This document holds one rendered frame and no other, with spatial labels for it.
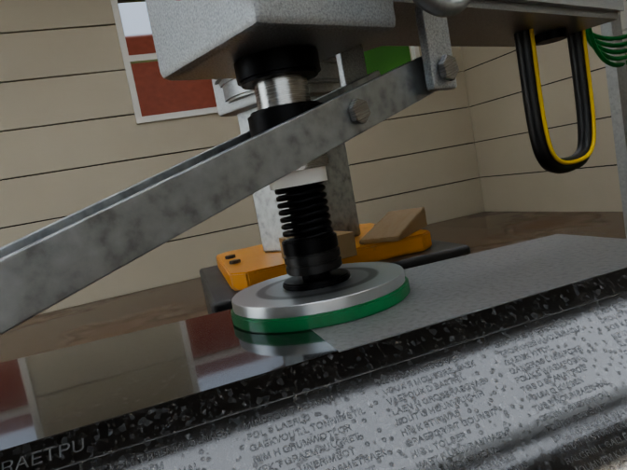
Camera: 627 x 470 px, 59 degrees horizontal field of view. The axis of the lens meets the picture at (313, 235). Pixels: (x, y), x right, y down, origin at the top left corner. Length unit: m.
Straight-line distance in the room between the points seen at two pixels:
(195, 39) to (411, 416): 0.43
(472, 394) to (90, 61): 6.54
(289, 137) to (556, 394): 0.35
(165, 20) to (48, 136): 6.07
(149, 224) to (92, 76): 6.33
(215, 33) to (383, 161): 6.93
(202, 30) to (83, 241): 0.26
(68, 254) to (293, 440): 0.23
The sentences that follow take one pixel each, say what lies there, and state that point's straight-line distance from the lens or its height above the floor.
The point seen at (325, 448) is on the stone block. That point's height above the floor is 0.75.
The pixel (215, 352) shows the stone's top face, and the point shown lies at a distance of 0.58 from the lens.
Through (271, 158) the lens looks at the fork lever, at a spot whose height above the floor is 0.98.
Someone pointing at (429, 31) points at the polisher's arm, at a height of 1.11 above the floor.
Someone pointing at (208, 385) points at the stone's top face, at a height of 0.80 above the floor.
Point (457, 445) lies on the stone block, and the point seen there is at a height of 0.73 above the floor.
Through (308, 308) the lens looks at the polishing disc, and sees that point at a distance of 0.58.
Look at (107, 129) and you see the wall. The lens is 6.72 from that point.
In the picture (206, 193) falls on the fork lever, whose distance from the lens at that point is 0.53.
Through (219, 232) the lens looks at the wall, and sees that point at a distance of 6.77.
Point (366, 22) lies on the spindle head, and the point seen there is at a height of 1.11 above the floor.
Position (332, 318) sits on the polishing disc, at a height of 0.81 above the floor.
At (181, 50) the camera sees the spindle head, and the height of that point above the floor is 1.12.
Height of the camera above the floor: 0.96
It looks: 6 degrees down
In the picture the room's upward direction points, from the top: 10 degrees counter-clockwise
